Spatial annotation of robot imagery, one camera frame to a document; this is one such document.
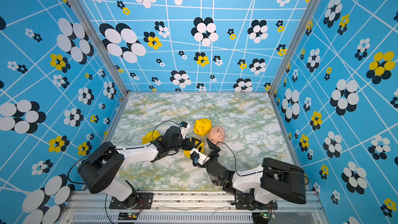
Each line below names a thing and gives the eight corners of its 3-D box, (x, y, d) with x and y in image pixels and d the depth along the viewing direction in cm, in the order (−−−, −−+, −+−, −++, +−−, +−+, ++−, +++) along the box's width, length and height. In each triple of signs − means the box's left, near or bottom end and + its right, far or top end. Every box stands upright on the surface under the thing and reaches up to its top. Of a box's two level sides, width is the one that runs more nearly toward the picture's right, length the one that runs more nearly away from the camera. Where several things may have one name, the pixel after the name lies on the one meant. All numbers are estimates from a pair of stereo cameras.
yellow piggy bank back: (194, 138, 98) (193, 129, 89) (194, 127, 103) (194, 118, 95) (211, 138, 97) (211, 129, 89) (210, 126, 103) (211, 118, 95)
